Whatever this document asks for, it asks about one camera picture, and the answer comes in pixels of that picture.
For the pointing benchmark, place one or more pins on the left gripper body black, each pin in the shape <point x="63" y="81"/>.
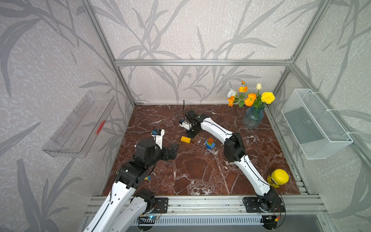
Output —
<point x="157" y="154"/>

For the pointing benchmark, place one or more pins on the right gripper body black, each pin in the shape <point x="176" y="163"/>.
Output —
<point x="192" y="132"/>

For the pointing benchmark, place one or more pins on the yellow long lego brick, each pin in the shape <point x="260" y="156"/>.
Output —
<point x="186" y="139"/>

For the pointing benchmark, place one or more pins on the light blue long lego brick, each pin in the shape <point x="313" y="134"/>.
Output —
<point x="209" y="146"/>

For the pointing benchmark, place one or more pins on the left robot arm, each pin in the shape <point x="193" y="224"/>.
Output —
<point x="125" y="204"/>

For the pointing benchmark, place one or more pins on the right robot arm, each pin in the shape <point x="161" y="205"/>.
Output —
<point x="234" y="151"/>

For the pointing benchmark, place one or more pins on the red object in tray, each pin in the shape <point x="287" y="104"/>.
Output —
<point x="100" y="127"/>

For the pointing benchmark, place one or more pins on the blue glass vase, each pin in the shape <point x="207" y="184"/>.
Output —
<point x="253" y="117"/>

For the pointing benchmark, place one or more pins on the orange yellow flower bouquet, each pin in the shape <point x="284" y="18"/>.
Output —
<point x="258" y="99"/>

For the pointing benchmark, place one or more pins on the left circuit board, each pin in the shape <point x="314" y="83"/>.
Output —
<point x="148" y="220"/>

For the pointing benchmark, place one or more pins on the circuit board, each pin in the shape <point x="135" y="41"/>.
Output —
<point x="269" y="223"/>
<point x="148" y="220"/>

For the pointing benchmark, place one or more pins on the clear plastic tray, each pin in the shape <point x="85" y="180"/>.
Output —
<point x="76" y="136"/>

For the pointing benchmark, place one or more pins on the yellow bottle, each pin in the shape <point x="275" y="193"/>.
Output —
<point x="278" y="178"/>

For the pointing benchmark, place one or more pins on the right circuit board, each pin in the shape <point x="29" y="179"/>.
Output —
<point x="269" y="223"/>

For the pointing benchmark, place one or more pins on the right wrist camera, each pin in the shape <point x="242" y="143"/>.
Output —
<point x="184" y="124"/>

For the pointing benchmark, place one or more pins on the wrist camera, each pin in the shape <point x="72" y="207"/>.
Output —
<point x="158" y="136"/>
<point x="184" y="124"/>

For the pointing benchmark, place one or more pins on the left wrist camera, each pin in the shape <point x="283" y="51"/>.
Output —
<point x="158" y="136"/>

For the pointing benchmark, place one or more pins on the aluminium front rail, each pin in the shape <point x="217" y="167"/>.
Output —
<point x="233" y="205"/>

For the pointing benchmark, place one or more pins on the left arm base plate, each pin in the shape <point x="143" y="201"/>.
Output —
<point x="160" y="205"/>

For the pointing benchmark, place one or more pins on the aluminium frame crossbar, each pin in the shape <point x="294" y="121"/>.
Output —
<point x="202" y="62"/>

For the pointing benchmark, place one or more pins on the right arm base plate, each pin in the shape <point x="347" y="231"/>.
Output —
<point x="255" y="204"/>

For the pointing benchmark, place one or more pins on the white wire basket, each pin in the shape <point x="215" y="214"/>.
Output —
<point x="318" y="132"/>

